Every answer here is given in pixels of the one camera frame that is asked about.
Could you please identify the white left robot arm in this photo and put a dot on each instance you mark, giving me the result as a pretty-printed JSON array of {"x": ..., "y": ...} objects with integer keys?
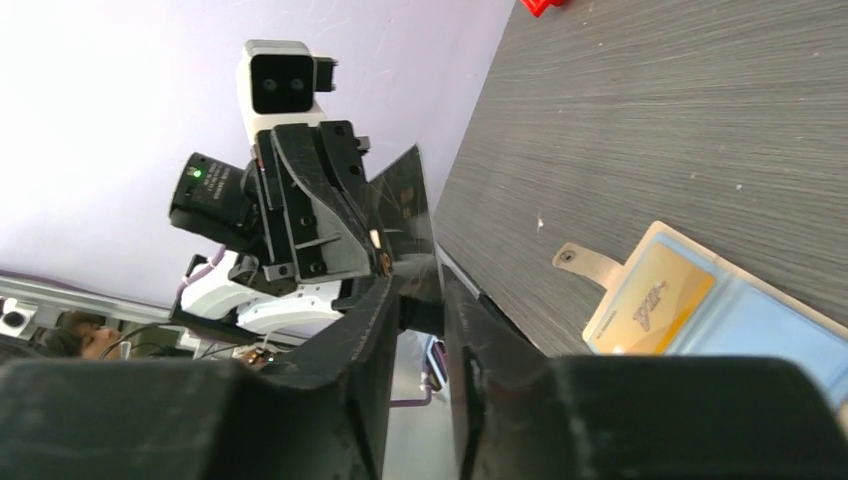
[{"x": 226, "y": 298}]

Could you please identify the red divided plastic bin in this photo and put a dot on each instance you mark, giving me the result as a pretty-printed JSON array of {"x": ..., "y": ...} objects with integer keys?
[{"x": 538, "y": 7}]

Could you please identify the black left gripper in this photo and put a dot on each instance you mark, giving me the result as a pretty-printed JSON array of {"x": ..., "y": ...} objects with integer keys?
[{"x": 302, "y": 208}]

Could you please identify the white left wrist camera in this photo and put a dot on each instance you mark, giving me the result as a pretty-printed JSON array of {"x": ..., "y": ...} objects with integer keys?
[{"x": 277, "y": 81}]

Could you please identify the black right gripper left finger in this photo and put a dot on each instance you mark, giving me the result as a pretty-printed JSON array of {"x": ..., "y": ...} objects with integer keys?
[{"x": 319, "y": 411}]

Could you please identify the person's head in background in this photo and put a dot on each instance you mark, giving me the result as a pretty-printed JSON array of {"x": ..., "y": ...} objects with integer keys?
[{"x": 84, "y": 335}]

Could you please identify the beige leather card holder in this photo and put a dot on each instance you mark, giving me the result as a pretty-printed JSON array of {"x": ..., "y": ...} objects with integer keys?
[{"x": 741, "y": 316}]

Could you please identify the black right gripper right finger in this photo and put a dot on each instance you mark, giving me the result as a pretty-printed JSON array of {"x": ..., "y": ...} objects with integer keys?
[{"x": 519, "y": 414}]

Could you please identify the gold VIP card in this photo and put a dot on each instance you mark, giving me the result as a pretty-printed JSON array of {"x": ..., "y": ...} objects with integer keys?
[{"x": 656, "y": 300}]

